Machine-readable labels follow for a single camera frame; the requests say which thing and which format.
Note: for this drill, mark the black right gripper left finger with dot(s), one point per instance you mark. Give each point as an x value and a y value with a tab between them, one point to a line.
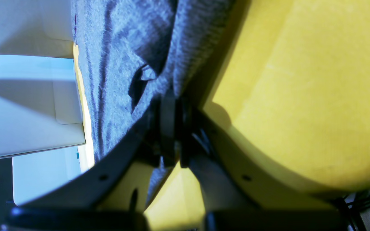
126	169

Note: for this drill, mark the grey long-sleeve shirt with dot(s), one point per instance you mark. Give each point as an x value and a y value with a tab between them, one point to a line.
132	50

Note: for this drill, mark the yellow table cloth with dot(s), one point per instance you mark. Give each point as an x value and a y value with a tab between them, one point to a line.
289	81

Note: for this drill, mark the white cardboard box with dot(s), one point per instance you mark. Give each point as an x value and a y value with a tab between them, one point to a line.
41	122

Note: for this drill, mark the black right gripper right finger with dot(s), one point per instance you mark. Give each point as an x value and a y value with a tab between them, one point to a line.
229	180

